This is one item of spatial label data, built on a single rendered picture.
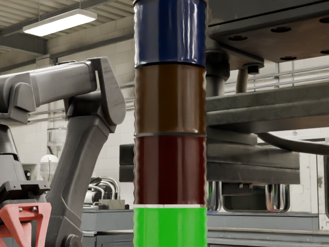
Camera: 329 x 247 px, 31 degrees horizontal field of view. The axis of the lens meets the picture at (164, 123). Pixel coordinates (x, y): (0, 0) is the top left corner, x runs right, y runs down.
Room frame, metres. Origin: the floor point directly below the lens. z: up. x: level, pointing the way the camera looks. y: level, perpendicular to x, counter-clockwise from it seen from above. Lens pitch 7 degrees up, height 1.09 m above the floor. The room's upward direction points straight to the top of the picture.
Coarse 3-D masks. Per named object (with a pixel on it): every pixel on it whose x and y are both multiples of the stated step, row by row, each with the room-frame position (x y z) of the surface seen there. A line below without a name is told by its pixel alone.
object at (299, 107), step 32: (224, 64) 0.58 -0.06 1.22; (224, 96) 0.54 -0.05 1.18; (256, 96) 0.51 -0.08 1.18; (288, 96) 0.50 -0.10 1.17; (320, 96) 0.48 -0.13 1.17; (224, 128) 0.57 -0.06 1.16; (256, 128) 0.57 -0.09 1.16; (288, 128) 0.57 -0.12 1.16; (128, 160) 0.56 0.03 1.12; (224, 160) 0.53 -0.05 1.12; (256, 160) 0.57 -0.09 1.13; (288, 160) 0.63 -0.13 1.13; (224, 192) 0.57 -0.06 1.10
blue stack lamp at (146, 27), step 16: (144, 0) 0.29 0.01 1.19; (160, 0) 0.29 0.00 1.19; (176, 0) 0.29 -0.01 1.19; (192, 0) 0.29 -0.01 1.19; (144, 16) 0.29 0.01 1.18; (160, 16) 0.29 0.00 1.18; (176, 16) 0.29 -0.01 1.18; (192, 16) 0.29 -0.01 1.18; (144, 32) 0.29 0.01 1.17; (160, 32) 0.29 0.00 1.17; (176, 32) 0.29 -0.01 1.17; (192, 32) 0.29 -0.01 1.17; (144, 48) 0.29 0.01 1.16; (160, 48) 0.29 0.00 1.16; (176, 48) 0.29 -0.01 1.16; (192, 48) 0.29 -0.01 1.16; (144, 64) 0.30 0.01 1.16; (160, 64) 0.30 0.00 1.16; (176, 64) 0.30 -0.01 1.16; (192, 64) 0.30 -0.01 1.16
